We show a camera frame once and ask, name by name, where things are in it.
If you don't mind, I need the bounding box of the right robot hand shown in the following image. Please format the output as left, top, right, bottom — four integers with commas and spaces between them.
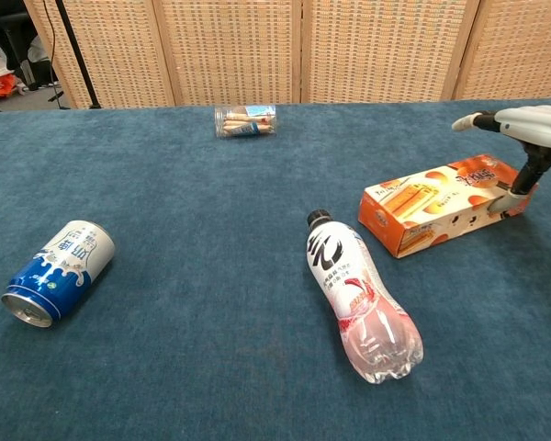
451, 104, 551, 217

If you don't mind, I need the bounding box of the orange snack box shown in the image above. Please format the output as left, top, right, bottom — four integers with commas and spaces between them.
357, 153, 538, 259

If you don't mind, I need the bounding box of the clear bottle white pink label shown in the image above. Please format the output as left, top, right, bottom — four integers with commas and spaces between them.
305, 209, 425, 386

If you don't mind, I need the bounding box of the clear plastic biscuit jar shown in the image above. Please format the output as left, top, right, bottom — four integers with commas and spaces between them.
213, 104, 278, 139

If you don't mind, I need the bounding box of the blue felt table cover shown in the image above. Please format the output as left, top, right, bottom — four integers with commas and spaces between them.
0, 97, 551, 441

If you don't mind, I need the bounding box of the black tripod stand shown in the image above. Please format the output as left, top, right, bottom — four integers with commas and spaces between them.
53, 0, 103, 110

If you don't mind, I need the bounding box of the blue white drink can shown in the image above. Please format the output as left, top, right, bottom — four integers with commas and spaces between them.
0, 219, 117, 329

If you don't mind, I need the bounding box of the black office chair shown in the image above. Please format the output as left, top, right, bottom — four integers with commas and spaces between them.
0, 11, 56, 93

